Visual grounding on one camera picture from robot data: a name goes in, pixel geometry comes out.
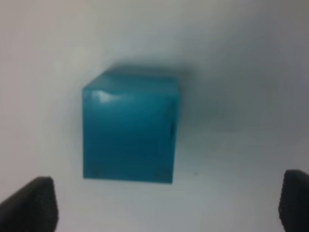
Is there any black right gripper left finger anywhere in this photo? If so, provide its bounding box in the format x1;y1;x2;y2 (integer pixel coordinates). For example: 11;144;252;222
0;176;59;232

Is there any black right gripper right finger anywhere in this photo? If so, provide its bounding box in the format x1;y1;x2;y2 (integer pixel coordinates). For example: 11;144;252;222
278;170;309;232

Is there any blue block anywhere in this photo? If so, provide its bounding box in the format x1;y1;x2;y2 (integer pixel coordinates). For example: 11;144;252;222
82;65;180;184

